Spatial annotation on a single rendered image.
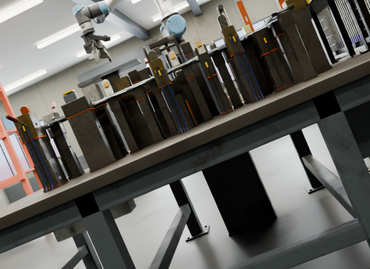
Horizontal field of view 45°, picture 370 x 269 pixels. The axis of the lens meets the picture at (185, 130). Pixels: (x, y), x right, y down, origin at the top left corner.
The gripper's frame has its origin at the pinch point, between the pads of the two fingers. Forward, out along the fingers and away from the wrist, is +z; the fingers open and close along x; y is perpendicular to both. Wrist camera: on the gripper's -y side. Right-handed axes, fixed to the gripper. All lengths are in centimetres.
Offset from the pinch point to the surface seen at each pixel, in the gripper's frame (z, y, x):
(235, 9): -161, 125, -982
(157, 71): 23, -46, 42
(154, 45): 5.6, -34.6, 5.8
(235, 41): 25, -81, 32
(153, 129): 46, -27, 32
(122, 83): 17.5, -14.4, 18.2
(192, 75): 30, -53, 22
